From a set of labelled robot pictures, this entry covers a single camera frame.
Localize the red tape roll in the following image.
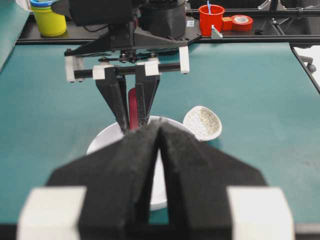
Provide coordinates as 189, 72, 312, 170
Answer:
222, 15, 254, 32

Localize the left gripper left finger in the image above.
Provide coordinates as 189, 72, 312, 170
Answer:
16, 122, 160, 240

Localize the yellow plastic cup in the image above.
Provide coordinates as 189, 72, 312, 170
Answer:
31, 5, 67, 37

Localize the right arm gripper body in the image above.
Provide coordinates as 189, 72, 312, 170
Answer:
63, 0, 202, 82

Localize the blue stacked cup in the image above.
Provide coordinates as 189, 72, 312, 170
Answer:
29, 0, 53, 8

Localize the small speckled ceramic dish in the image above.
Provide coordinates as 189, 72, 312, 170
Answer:
182, 105, 223, 142

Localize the red plastic cup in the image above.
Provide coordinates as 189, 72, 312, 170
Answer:
198, 4, 225, 37

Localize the green table mat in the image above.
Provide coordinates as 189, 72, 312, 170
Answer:
0, 43, 320, 224

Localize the red spoon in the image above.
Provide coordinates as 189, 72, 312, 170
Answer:
128, 87, 139, 130

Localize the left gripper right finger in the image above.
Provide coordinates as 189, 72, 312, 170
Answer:
158, 123, 295, 240

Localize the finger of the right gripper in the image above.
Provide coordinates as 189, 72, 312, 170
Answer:
135, 61, 160, 125
92, 65, 130, 133

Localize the white round bowl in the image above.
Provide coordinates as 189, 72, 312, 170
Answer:
86, 115, 192, 211

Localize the black aluminium frame rail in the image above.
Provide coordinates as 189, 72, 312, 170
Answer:
14, 7, 320, 97

